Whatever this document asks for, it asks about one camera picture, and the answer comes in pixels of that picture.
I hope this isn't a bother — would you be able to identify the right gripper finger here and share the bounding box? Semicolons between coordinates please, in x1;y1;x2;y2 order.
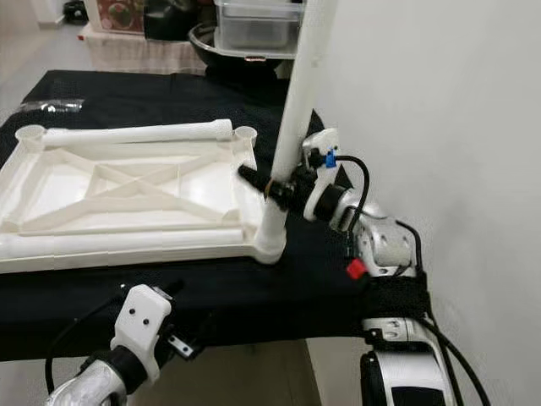
237;165;276;197

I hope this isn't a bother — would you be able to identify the black tablecloth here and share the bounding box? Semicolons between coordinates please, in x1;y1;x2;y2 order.
0;70;432;360

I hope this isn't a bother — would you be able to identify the black wok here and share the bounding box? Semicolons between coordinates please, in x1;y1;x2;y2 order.
188;21;292;73

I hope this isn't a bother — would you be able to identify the clear plastic storage container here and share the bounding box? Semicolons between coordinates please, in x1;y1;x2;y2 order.
214;0;305;58

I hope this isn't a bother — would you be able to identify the beige cloth covered table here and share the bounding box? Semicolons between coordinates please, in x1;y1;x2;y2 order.
80;24;208;75

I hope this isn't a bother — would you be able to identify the black bag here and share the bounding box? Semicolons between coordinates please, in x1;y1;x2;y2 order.
142;0;195;41

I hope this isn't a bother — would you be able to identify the white plastic table top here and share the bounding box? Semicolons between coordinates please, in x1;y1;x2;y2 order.
0;123;292;273

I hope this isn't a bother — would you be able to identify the red printed box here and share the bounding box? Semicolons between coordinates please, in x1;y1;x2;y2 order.
95;0;146;35

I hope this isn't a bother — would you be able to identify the black robot vacuum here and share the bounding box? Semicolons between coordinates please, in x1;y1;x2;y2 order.
62;0;90;25

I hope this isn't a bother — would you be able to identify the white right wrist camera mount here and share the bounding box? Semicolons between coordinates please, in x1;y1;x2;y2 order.
300;127;346;222

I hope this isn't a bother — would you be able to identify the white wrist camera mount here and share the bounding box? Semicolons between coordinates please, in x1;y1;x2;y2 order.
300;127;346;222
114;283;194;386

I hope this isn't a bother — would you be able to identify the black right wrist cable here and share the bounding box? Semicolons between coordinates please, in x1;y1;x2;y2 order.
334;154;373;233

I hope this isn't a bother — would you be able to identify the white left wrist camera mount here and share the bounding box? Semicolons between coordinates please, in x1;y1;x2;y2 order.
114;283;194;386

